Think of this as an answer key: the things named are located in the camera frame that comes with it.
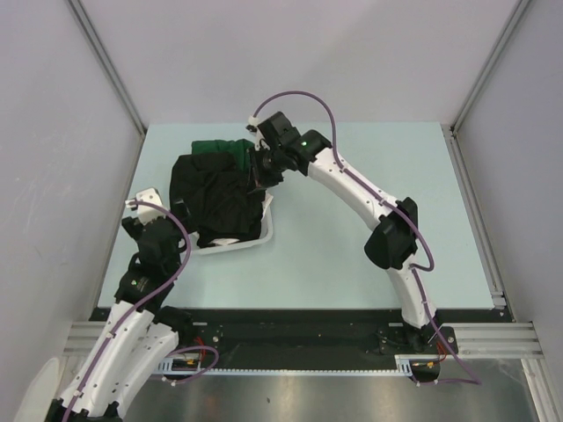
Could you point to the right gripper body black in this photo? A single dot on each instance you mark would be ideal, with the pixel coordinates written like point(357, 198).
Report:
point(267, 167)

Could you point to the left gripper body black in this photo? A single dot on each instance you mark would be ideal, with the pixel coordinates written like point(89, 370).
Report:
point(134, 226)

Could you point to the black printed t shirt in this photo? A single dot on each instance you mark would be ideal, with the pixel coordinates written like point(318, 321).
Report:
point(212, 197)

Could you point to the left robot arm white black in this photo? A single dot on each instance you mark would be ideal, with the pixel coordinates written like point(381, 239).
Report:
point(139, 331)

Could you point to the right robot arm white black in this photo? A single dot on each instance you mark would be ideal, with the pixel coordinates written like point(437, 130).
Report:
point(393, 223)

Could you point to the green t shirt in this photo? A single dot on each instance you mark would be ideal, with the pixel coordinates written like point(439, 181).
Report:
point(239, 149)

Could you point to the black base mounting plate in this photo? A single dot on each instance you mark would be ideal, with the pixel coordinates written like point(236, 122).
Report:
point(318, 339)

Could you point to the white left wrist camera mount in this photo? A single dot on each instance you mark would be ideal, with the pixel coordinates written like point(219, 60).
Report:
point(148, 205)

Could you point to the grey cable duct strip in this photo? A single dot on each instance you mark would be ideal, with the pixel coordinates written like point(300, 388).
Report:
point(164, 369)

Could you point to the left aluminium corner post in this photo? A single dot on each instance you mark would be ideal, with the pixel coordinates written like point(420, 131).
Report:
point(91, 35)

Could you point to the aluminium corner post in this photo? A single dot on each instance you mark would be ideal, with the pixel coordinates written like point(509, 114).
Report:
point(507, 33)
point(91, 35)

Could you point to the right aluminium corner post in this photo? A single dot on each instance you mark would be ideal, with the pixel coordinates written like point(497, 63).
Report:
point(507, 33)

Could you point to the right aluminium frame rail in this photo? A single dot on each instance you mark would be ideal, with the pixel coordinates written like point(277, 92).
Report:
point(486, 254)

